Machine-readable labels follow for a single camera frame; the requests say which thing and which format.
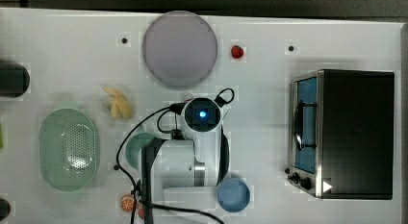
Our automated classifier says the peeled banana toy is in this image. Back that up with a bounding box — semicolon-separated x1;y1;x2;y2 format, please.
102;87;133;120

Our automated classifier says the red apple toy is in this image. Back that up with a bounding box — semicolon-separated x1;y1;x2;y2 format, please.
137;203;145;220

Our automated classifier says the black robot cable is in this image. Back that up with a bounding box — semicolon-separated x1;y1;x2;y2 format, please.
113;87;236;224

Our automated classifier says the black and steel toaster oven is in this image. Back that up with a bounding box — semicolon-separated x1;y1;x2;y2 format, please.
285;69;395;200

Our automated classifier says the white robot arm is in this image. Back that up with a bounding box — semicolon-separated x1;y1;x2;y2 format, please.
139;96;229;224

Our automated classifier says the orange slice toy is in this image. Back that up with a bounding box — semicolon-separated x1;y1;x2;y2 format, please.
120;194;135;212

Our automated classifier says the red strawberry toy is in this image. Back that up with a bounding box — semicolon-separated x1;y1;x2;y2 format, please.
231;45;244;59

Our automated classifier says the green cup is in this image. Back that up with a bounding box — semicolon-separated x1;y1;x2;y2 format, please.
125;133;155;169

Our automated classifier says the green perforated strainer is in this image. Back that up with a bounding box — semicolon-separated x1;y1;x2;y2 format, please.
38;109;100;191

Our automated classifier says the black cylinder at table edge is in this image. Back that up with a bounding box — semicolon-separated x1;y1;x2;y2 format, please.
0;199;11;220

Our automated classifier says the large grey round plate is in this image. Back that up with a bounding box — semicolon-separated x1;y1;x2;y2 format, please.
142;11;217;87

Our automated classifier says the blue bowl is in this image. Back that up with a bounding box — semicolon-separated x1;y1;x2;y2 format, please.
217;178;250;212

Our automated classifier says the black cylinder cup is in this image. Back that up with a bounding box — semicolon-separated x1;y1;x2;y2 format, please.
0;62;30;98

